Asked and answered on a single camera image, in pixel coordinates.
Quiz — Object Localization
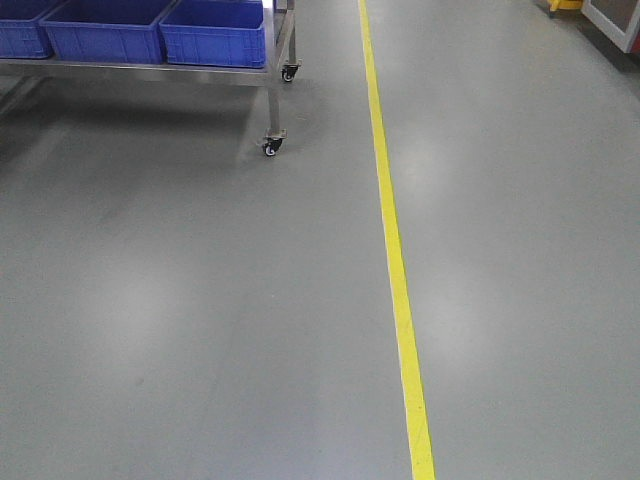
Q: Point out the stainless steel wheeled cart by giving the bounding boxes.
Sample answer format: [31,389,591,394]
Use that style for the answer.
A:
[1,1,300,156]

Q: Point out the blue crate on cart right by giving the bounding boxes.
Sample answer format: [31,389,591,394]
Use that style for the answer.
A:
[159,1,266,69]

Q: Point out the blue crate on cart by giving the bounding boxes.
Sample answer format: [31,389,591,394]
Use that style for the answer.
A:
[159,1,266,69]
[40,0,174,64]
[1,0,62,60]

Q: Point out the blue crate on cart middle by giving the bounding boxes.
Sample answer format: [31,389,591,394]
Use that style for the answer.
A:
[40,0,174,64]

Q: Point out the blue crate on cart left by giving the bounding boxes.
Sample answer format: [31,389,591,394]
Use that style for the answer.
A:
[1,0,62,60]

